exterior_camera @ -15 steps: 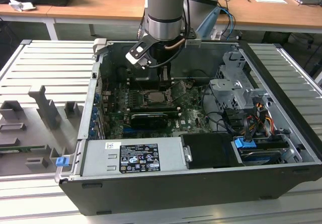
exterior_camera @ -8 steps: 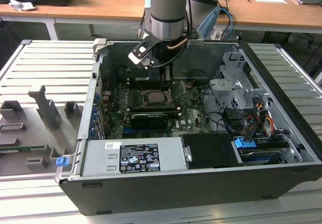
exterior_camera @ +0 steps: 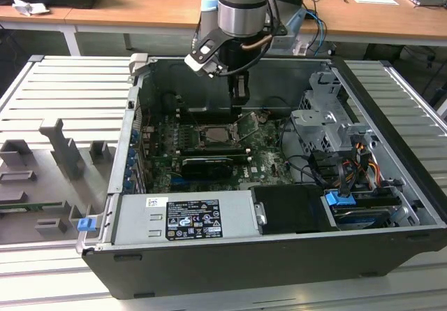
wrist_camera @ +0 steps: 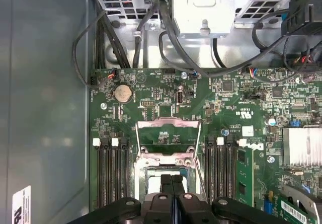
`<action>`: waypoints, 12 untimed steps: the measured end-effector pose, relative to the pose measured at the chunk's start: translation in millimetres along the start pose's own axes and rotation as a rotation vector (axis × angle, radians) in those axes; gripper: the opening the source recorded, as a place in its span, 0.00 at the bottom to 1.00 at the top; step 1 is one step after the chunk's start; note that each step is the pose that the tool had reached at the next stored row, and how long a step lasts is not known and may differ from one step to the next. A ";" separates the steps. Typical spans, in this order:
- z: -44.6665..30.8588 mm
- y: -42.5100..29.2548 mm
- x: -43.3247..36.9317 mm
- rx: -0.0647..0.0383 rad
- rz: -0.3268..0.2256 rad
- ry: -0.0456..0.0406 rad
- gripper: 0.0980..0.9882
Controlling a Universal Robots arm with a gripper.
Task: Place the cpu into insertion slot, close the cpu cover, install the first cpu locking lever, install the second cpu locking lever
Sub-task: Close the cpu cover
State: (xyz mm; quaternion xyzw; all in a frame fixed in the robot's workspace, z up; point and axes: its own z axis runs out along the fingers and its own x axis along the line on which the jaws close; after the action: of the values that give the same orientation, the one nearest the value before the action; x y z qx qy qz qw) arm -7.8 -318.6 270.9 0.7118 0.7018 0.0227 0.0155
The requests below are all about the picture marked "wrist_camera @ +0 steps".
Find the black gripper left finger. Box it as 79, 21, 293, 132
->
66, 174, 174, 224

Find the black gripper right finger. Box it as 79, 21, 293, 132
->
172, 174, 289, 224

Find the square silver CPU chip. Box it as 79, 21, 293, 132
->
147, 175, 189, 195

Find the silver CPU socket cover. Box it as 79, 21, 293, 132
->
135, 117, 202, 166

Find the silver CPU locking lever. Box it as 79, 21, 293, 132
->
193, 156, 211, 203

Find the CPU socket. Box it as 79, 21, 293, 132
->
134, 156, 210, 205

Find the green RAM stick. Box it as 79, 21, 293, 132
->
236, 147, 255, 207

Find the green motherboard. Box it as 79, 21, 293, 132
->
89, 67, 322, 224

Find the round coin cell battery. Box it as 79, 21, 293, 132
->
114, 83, 133, 104

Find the black graphics card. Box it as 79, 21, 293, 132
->
275, 185, 322, 224

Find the silver finned heatsink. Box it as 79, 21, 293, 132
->
282, 125, 322, 167

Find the white label sticker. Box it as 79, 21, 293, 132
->
12, 185, 32, 224

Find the black open PC case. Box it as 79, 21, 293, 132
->
0, 0, 322, 224

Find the silver disk bay cage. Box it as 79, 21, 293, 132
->
85, 0, 294, 39

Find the black clamped wire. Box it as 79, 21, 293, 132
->
132, 1, 160, 68

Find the short black wire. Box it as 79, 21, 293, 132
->
212, 37, 228, 68

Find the black wire bundle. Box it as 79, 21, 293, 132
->
95, 15, 131, 70

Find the thin black looped wire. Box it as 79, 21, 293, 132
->
71, 9, 109, 87

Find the thick black wire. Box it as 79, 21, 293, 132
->
158, 0, 322, 78

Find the black wire connector block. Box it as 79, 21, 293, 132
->
281, 0, 322, 37

